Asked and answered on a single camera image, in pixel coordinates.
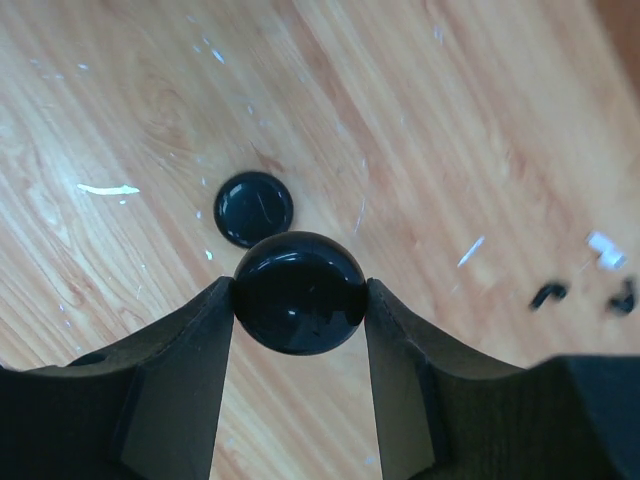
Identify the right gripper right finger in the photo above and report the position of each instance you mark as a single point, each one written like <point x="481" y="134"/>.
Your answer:
<point x="444" y="410"/>

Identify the white earbud centre right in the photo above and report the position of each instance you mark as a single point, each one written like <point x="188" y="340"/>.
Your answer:
<point x="609" y="256"/>

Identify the black earbud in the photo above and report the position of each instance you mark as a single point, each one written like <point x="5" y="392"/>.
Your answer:
<point x="624" y="302"/>
<point x="554" y="290"/>

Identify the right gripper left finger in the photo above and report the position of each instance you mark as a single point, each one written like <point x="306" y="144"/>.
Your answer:
<point x="144" y="407"/>

